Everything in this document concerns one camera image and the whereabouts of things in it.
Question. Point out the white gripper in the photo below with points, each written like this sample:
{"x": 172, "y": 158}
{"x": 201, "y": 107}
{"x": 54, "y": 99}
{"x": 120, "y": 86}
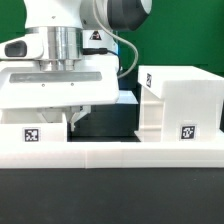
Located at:
{"x": 92, "y": 82}

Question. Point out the white drawer box with knob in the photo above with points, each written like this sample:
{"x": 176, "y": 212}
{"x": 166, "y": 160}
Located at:
{"x": 22, "y": 126}

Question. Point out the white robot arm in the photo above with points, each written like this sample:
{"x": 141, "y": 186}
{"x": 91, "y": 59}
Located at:
{"x": 64, "y": 65}

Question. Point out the marker sheet on table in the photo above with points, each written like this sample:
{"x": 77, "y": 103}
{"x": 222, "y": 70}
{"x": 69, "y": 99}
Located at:
{"x": 126, "y": 97}

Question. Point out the white front barrier rail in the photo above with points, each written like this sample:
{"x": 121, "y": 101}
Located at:
{"x": 90, "y": 155}

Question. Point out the white drawer cabinet frame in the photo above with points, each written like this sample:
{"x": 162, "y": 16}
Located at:
{"x": 179, "y": 103}

